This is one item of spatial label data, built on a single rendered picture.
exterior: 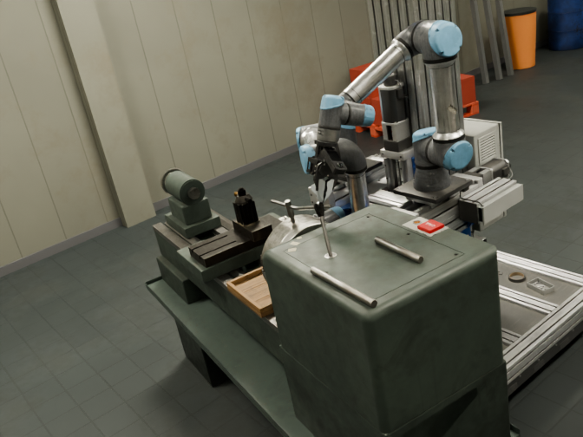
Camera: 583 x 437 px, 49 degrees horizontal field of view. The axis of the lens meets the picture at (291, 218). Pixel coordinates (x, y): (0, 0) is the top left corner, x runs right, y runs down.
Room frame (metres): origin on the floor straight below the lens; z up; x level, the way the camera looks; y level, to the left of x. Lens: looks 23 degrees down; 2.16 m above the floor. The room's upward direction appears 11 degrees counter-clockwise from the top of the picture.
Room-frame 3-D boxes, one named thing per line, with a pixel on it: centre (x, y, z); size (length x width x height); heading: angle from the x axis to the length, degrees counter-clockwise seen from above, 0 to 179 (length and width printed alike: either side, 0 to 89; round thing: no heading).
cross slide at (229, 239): (2.68, 0.25, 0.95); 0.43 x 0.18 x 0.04; 117
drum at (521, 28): (8.58, -3.46, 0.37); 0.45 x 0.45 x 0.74
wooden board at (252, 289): (2.32, 0.09, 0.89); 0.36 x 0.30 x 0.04; 117
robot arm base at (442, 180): (2.36, -0.58, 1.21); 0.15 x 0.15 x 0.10
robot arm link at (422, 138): (2.36, -0.58, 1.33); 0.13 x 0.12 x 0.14; 20
